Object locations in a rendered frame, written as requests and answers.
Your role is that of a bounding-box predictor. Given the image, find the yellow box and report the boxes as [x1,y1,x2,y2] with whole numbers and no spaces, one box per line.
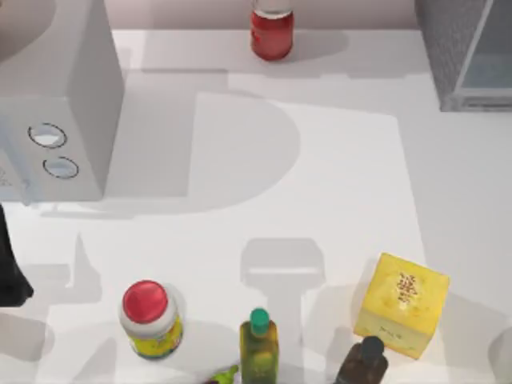
[352,252,451,360]

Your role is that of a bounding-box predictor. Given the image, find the green-capped oil bottle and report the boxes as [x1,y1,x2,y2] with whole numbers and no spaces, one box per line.
[239,307,280,384]

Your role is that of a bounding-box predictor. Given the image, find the red-lidded white jar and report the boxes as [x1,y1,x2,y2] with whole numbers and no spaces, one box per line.
[118,279,185,361]

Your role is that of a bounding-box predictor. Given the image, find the small microwave knob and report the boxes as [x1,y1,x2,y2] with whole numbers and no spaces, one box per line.
[42,156,80,178]

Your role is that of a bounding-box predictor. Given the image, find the small green and purple object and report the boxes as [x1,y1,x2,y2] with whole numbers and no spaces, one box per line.
[207,364,240,384]

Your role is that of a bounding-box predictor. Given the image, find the large microwave knob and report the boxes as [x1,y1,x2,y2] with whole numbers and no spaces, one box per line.
[27,122,68,150]

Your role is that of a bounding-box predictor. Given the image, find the grey cabinet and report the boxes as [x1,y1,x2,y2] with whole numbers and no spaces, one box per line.
[414,0,512,113]

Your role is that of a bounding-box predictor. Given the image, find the pale microwave oven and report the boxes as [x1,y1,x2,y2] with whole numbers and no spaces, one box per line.
[0,0,126,206]

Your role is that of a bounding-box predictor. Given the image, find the red juice bottle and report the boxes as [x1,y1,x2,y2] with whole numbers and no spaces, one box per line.
[250,0,295,62]

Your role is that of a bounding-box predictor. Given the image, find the brown bottle with black cap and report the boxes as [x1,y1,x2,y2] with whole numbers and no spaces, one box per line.
[333,335,390,384]

